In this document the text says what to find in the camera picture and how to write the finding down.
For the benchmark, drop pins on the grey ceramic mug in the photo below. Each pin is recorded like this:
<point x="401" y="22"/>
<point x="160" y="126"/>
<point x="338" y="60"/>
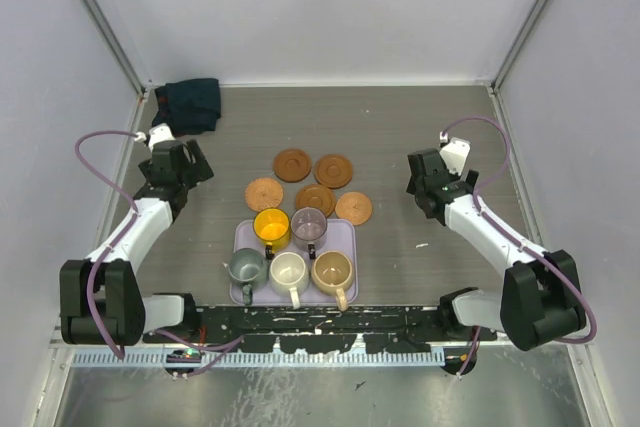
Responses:
<point x="248" y="270"/>

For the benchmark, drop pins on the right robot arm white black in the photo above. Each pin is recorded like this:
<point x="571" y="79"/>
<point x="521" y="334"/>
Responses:
<point x="540" y="300"/>

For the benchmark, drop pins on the purple translucent cup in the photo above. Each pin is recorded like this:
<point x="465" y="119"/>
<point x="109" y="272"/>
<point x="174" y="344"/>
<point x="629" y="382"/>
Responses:
<point x="309" y="230"/>

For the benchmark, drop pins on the beige ceramic mug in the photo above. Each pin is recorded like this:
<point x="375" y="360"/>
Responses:
<point x="333" y="274"/>

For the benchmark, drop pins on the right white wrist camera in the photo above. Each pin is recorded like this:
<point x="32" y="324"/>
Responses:
<point x="454" y="153"/>

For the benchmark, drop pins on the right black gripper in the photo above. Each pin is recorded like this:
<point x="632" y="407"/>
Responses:
<point x="472" y="179"/>

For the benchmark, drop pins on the wooden coaster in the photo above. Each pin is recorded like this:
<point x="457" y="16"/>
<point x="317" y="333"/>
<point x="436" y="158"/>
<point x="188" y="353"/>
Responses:
<point x="316" y="196"/>
<point x="292" y="165"/>
<point x="333" y="171"/>

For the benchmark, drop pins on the woven rattan coaster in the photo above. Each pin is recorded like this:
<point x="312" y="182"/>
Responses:
<point x="354" y="207"/>
<point x="263" y="193"/>

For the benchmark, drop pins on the dark blue folded cloth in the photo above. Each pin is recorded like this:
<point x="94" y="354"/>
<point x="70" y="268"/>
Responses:
<point x="189" y="107"/>

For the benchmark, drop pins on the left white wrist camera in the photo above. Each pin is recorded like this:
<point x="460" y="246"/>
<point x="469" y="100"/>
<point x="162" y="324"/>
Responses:
<point x="158" y="134"/>

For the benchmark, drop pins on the white ceramic mug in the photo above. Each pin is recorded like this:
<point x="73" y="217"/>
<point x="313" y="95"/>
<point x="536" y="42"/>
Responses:
<point x="289" y="276"/>

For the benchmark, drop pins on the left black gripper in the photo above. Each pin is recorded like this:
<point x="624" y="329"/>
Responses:
<point x="198" y="171"/>

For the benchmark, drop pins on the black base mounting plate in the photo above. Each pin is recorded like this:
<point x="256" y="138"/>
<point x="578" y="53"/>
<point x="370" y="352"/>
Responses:
<point x="314" y="330"/>

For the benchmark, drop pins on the yellow translucent cup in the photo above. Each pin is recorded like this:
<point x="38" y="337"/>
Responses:
<point x="272" y="227"/>

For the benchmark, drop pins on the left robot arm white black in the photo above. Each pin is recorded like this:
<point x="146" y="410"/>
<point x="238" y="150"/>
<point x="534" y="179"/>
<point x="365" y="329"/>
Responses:
<point x="100" y="299"/>

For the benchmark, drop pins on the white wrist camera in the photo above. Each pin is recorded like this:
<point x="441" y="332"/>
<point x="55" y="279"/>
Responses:
<point x="454" y="153"/>
<point x="158" y="134"/>

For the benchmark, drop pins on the grey slotted cable duct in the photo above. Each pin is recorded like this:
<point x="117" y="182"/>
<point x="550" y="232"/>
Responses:
<point x="167" y="358"/>

